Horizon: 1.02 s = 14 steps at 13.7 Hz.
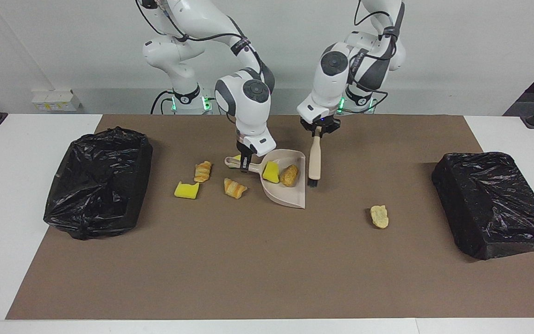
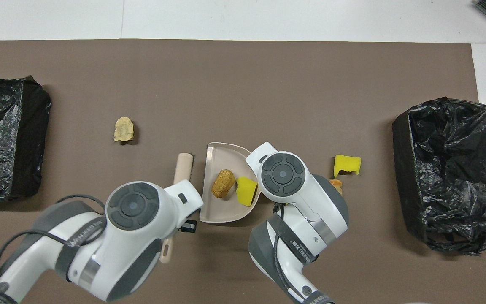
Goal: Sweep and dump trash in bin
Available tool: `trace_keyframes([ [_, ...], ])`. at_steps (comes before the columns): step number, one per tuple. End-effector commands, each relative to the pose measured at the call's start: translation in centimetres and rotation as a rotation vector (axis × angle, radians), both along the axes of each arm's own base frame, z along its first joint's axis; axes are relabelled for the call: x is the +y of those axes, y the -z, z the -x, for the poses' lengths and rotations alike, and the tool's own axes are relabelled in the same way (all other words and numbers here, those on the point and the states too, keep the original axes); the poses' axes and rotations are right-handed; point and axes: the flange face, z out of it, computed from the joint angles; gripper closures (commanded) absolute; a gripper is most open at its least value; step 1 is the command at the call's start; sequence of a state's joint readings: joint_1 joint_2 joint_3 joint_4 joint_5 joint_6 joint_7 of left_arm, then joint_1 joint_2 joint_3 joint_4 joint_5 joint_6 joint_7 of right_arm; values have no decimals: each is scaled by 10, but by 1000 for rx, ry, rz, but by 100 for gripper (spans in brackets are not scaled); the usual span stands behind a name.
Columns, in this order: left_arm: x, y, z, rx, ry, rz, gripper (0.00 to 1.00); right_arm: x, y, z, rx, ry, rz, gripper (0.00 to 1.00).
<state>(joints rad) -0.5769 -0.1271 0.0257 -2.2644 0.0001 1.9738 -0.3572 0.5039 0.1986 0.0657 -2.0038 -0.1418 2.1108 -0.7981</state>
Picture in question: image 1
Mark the orange striped toy croissant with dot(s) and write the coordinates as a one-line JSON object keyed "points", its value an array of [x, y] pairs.
{"points": [[202, 171], [234, 188]]}

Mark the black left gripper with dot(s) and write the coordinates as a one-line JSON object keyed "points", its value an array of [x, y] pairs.
{"points": [[320, 124]]}

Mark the white wall socket box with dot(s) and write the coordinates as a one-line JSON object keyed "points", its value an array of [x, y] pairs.
{"points": [[56, 100]]}

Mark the black bag-lined bin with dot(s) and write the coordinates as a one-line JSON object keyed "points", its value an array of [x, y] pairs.
{"points": [[494, 204], [95, 185]]}

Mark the beige hand brush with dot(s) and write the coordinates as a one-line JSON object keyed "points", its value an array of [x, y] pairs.
{"points": [[314, 157]]}

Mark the brown table mat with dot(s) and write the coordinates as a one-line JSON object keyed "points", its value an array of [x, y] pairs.
{"points": [[248, 260]]}

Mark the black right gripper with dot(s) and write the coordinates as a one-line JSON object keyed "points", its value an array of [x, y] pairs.
{"points": [[244, 150]]}

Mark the brown toy bread roll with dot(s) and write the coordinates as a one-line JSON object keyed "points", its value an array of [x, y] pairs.
{"points": [[289, 176]]}

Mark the beige plastic dustpan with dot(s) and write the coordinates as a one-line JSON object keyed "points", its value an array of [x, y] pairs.
{"points": [[285, 197]]}

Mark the pale toy croissant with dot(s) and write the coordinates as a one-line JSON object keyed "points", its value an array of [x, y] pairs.
{"points": [[379, 217]]}

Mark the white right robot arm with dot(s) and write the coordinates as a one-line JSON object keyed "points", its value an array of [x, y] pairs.
{"points": [[248, 97]]}

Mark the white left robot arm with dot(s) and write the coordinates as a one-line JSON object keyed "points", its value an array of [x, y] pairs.
{"points": [[336, 69]]}

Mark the notched yellow sponge piece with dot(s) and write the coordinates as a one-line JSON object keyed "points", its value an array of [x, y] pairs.
{"points": [[186, 191]]}

